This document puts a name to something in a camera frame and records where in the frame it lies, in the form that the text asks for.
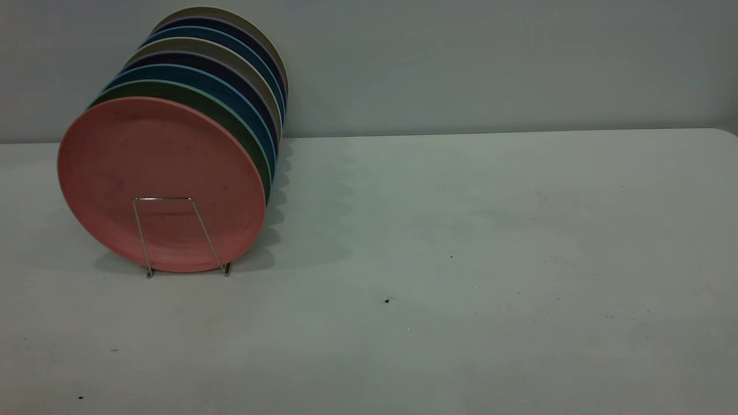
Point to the pink plate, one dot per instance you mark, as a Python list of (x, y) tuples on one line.
[(161, 184)]

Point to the blue plate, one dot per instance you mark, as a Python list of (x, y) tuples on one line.
[(202, 76), (207, 33)]

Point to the dark purple plate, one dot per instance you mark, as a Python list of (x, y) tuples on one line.
[(202, 59), (213, 23)]

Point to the green plate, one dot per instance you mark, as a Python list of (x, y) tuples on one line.
[(173, 89)]

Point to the beige plate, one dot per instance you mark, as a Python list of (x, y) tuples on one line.
[(202, 45), (213, 11)]

